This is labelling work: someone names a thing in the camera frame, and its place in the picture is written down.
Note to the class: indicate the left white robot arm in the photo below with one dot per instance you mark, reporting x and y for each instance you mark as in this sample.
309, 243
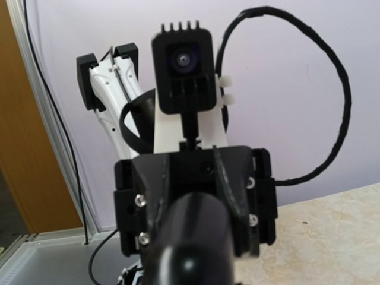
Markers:
136, 125

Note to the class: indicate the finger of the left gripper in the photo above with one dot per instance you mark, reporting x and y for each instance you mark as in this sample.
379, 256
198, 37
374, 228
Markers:
233, 168
154, 176

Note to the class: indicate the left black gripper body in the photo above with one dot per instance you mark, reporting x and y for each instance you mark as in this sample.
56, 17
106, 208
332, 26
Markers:
195, 175

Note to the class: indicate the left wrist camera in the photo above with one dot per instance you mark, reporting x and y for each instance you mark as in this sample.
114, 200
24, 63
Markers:
189, 104

